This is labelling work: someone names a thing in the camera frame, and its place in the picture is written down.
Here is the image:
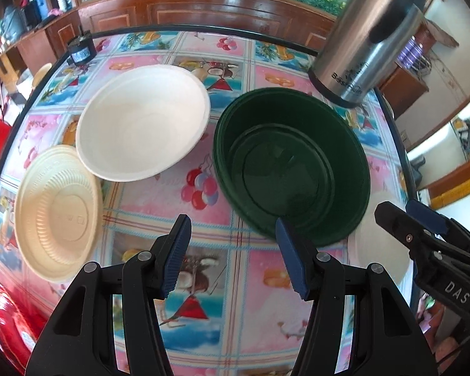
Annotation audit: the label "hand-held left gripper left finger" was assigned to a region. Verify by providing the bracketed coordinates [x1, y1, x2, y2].
[24, 214, 192, 376]

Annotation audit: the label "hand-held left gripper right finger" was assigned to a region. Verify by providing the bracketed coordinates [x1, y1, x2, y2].
[275, 218, 439, 376]

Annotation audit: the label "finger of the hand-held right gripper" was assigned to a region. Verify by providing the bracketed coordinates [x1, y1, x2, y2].
[405, 199, 470, 261]
[374, 201, 470, 273]

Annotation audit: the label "small white paper bowl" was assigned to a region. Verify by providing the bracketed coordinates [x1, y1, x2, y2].
[347, 190, 416, 296]

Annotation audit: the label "dark green plastic bowl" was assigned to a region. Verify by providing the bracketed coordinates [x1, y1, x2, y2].
[212, 88, 372, 245]

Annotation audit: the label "cream ribbed plastic bowl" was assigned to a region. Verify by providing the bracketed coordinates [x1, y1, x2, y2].
[15, 145, 103, 284]

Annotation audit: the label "red plate with round sticker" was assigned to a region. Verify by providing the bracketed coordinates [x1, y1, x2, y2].
[0, 277, 44, 374]

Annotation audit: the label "stacked bowls on stool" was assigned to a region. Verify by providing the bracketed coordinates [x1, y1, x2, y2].
[32, 63, 53, 87]

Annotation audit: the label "wooden side table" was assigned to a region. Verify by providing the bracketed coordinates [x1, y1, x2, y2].
[380, 19, 459, 102]

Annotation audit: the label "large white paper bowl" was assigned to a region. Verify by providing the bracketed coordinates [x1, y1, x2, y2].
[76, 65, 211, 182]

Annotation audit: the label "brown wicker basket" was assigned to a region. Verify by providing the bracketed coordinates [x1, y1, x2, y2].
[425, 19, 460, 50]

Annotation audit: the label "stainless steel thermos jug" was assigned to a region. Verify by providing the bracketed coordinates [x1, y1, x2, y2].
[307, 0, 435, 109]

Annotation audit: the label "small black device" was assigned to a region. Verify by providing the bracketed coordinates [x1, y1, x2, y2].
[66, 27, 98, 66]

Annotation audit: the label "wooden side desk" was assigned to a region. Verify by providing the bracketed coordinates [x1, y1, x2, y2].
[0, 8, 83, 75]

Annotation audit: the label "grey bag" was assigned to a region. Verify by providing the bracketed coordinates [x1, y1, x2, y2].
[2, 6, 26, 42]

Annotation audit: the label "black appliance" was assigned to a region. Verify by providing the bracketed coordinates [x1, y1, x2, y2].
[23, 0, 44, 24]

